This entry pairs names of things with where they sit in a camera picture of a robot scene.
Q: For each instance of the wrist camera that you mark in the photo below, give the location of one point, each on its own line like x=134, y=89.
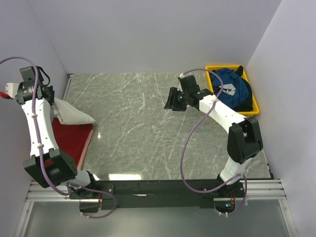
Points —
x=180, y=76
x=10, y=91

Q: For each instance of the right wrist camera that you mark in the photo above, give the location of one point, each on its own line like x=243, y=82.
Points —
x=180, y=76

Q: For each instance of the white t-shirt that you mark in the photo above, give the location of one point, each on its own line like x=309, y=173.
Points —
x=69, y=115

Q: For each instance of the red folded t-shirt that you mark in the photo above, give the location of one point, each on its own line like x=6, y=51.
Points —
x=71, y=138

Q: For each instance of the black base beam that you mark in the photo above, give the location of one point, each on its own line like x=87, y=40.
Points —
x=163, y=193

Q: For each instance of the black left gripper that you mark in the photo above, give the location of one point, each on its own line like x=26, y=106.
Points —
x=51, y=98

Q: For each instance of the pink folded t-shirt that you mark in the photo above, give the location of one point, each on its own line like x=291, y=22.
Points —
x=83, y=154

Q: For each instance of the blue t-shirt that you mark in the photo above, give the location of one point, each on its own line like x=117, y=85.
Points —
x=235, y=91

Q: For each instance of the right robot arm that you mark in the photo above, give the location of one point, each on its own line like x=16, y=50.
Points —
x=244, y=140

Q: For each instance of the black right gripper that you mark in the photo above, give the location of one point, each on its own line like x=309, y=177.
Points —
x=173, y=94

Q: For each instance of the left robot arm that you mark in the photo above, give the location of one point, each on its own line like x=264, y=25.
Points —
x=48, y=164

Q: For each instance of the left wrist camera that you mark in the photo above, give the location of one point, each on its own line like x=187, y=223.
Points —
x=10, y=91

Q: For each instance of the aluminium frame rail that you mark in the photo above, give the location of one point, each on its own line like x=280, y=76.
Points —
x=256, y=190

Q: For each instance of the yellow plastic bin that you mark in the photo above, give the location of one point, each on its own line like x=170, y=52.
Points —
x=214, y=85

